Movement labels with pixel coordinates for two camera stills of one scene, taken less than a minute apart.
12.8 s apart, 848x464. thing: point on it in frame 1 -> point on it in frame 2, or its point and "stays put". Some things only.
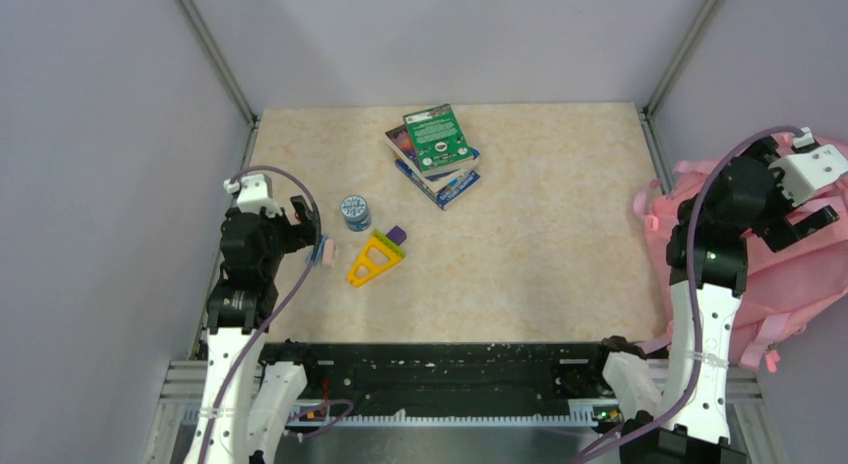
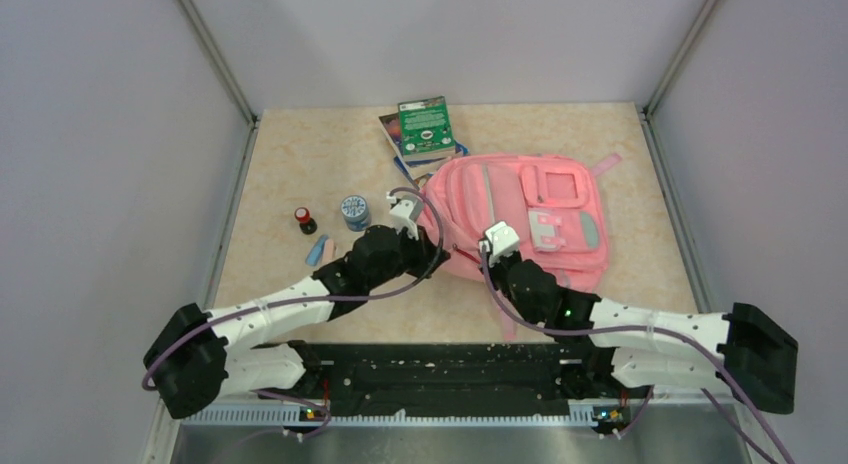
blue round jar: (355, 212) stays put
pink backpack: (790, 290) -> (556, 204)
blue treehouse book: (444, 197) -> (403, 165)
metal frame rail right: (647, 115) stays put
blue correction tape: (314, 256) stays put
